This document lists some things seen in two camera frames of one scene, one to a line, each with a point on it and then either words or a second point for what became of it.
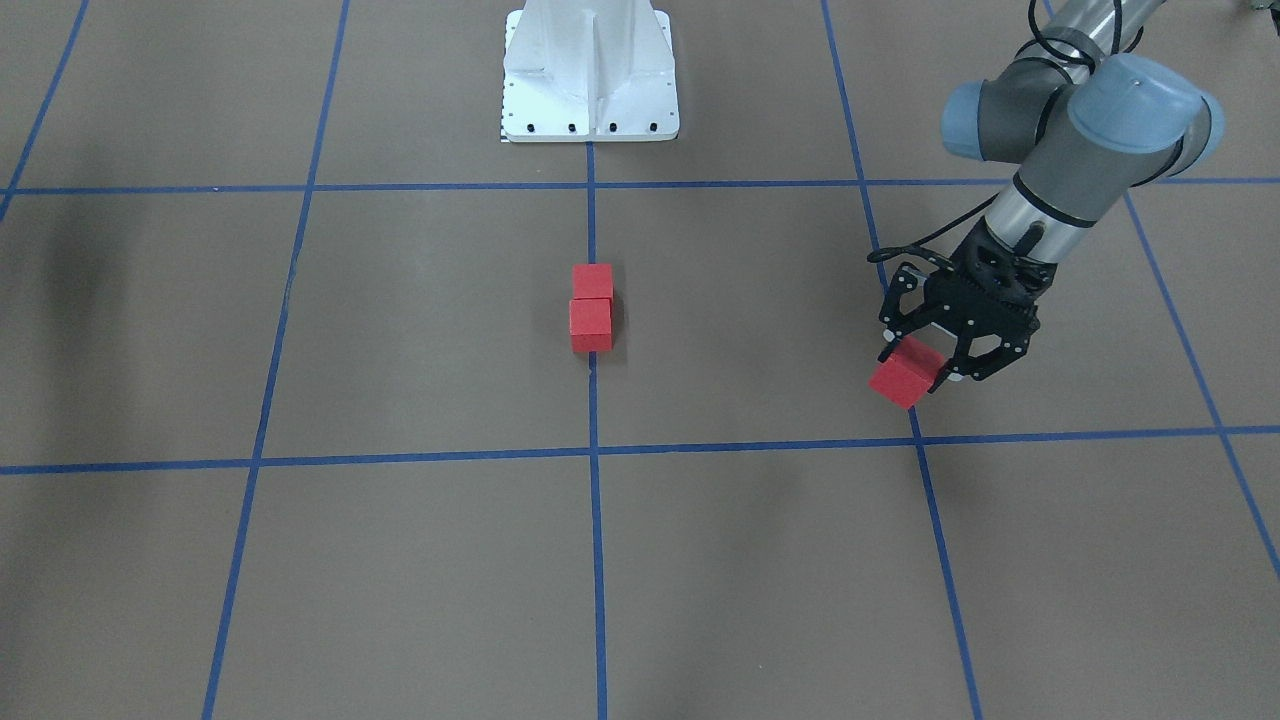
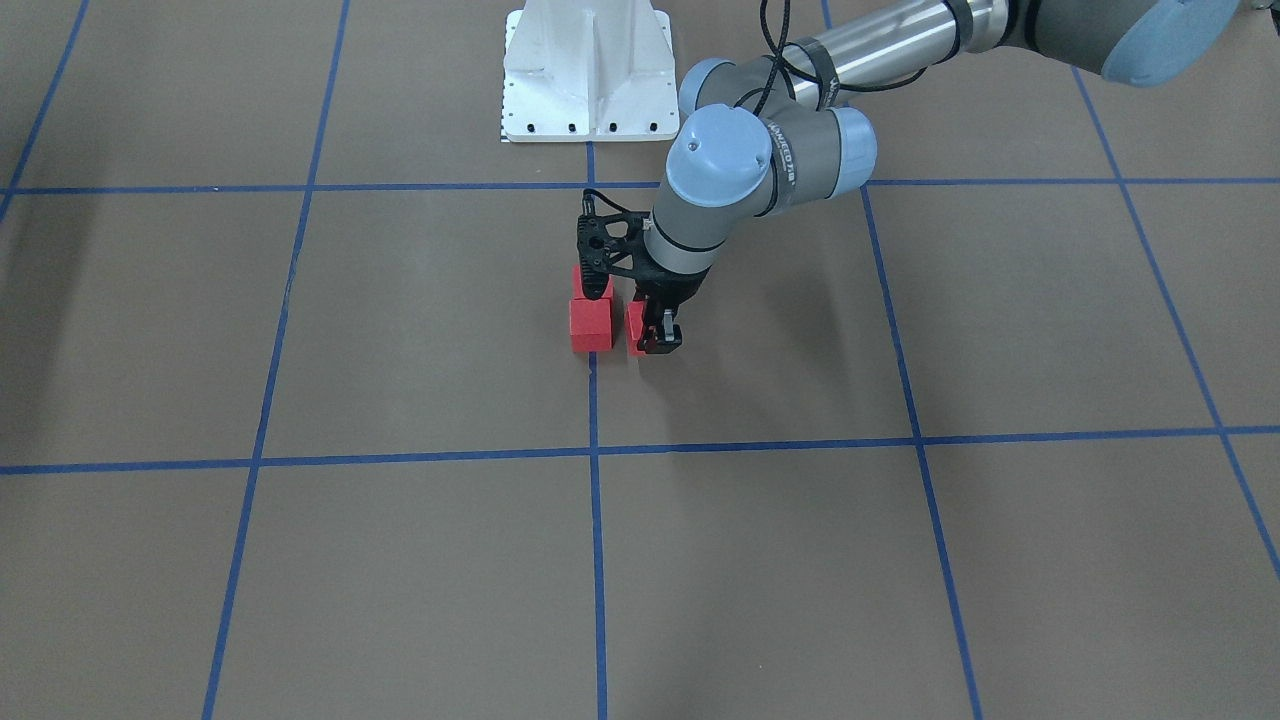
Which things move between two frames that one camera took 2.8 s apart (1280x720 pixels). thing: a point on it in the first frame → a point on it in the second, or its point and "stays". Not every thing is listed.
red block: [591, 324] stays
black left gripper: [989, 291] → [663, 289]
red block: [908, 373] → [634, 324]
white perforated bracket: [588, 71] stays
